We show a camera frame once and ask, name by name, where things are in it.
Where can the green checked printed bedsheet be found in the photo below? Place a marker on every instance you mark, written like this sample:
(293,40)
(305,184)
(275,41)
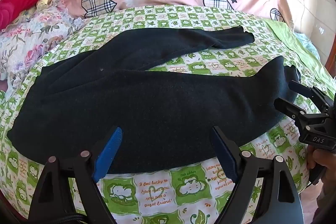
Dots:
(155,195)

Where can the person's right hand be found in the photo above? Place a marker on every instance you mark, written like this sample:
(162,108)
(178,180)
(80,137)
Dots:
(318,161)

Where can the light green sheet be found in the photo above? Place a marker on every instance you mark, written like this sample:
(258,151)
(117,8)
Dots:
(288,37)

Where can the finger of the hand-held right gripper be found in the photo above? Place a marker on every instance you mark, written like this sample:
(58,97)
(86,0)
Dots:
(305,91)
(288,108)

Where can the floral ruffled cloth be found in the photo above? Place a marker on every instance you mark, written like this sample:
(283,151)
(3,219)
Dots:
(34,29)

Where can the black pants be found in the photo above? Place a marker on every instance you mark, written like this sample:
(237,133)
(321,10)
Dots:
(157,98)

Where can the light blue cloth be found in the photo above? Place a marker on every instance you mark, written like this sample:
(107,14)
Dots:
(309,48)

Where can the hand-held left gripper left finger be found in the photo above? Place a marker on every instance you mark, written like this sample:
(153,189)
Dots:
(108,151)

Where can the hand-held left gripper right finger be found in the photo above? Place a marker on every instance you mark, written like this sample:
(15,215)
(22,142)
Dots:
(225,154)

